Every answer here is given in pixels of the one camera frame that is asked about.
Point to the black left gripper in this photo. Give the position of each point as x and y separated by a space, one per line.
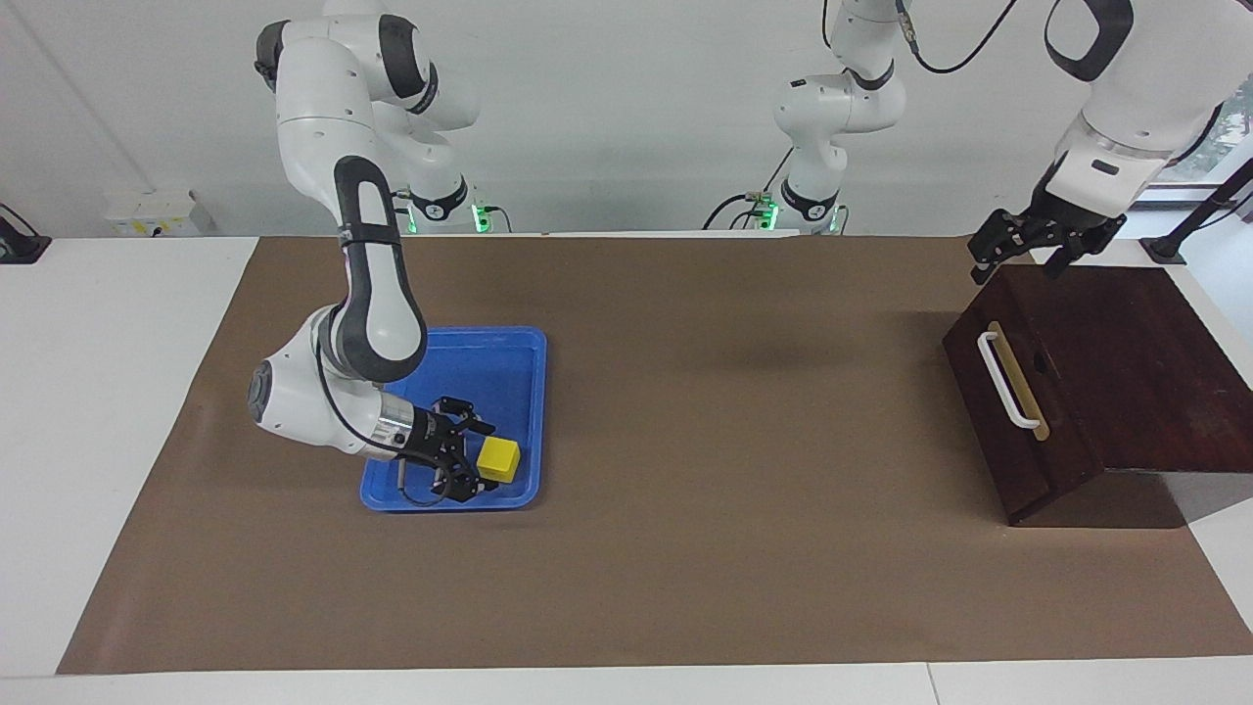
1062 213

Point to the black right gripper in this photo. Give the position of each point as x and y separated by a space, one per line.
426 441

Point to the yellow cube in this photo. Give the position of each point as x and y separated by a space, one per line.
499 460

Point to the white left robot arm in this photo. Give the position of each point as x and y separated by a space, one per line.
1136 88

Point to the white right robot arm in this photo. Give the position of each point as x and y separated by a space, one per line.
372 294

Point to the blue plastic tray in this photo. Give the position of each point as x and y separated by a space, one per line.
489 377

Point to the black clamp stand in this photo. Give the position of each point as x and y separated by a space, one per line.
1189 220

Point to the dark wooden cabinet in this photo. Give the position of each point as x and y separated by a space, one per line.
1155 362

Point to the window with greenery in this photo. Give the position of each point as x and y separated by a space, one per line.
1219 147

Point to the brown table mat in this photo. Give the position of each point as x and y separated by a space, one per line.
705 548

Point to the white wall socket box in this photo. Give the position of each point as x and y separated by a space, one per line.
147 217

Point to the black desk mount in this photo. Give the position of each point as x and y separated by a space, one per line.
20 245

